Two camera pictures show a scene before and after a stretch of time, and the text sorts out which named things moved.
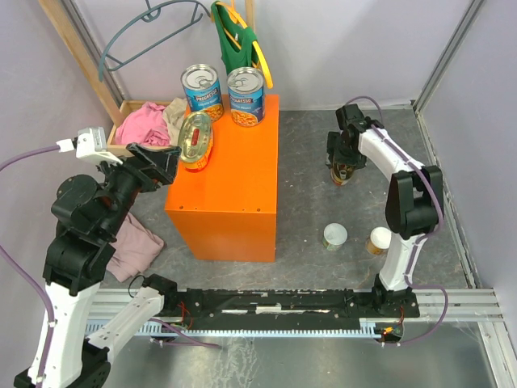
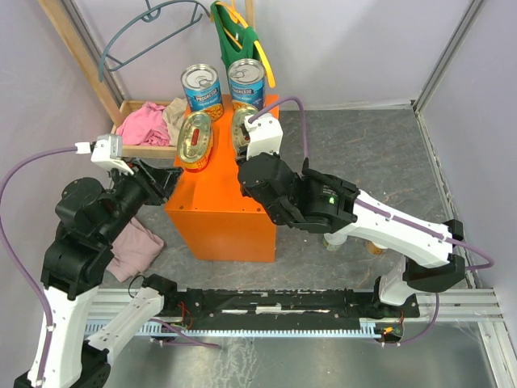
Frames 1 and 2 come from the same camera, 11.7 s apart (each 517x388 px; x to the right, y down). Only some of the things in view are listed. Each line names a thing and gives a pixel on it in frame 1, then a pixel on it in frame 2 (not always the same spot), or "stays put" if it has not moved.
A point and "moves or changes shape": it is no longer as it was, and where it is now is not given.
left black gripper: [154, 166] -> [159, 182]
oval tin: [341, 173] -> [240, 111]
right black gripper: [334, 139] -> [241, 154]
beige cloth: [174, 115] stays put
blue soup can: [202, 90] stays put
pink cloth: [143, 125] stays put
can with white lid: [334, 234] stays put
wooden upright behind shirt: [250, 14] stays put
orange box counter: [232, 201] stays put
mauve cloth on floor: [136, 248] stays put
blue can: [246, 91] moves or changes shape
